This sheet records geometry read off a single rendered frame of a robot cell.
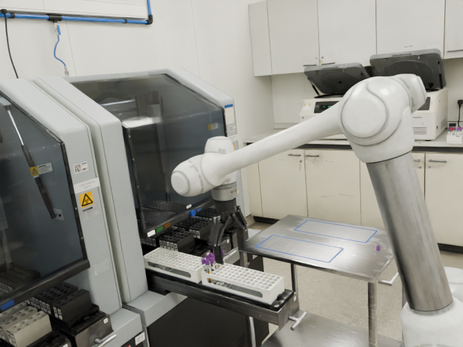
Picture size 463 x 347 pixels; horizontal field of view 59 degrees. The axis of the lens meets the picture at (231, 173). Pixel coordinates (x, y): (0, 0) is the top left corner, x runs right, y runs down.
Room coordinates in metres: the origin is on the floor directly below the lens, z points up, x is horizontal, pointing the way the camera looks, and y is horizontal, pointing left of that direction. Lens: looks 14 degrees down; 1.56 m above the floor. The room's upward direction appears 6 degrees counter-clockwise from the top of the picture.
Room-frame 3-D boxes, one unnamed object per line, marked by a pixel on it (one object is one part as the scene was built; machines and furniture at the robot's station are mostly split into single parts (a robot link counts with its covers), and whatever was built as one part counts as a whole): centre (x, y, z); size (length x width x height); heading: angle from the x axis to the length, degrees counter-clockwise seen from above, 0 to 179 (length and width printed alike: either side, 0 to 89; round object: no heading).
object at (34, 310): (1.16, 0.72, 0.85); 0.12 x 0.02 x 0.06; 143
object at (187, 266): (1.51, 0.26, 0.83); 0.30 x 0.10 x 0.06; 53
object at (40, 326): (1.12, 0.66, 0.85); 0.12 x 0.02 x 0.06; 144
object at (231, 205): (1.33, 0.03, 1.10); 0.08 x 0.07 x 0.09; 143
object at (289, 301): (1.40, 0.11, 0.78); 0.73 x 0.14 x 0.09; 53
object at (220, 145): (1.32, 0.04, 1.28); 0.13 x 0.11 x 0.16; 149
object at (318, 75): (3.77, -1.06, 1.22); 0.62 x 0.56 x 0.64; 141
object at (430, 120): (3.42, -1.52, 1.24); 0.62 x 0.56 x 0.69; 144
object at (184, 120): (1.89, 0.38, 1.28); 0.61 x 0.51 x 0.63; 143
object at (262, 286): (1.32, 0.00, 0.83); 0.30 x 0.10 x 0.06; 53
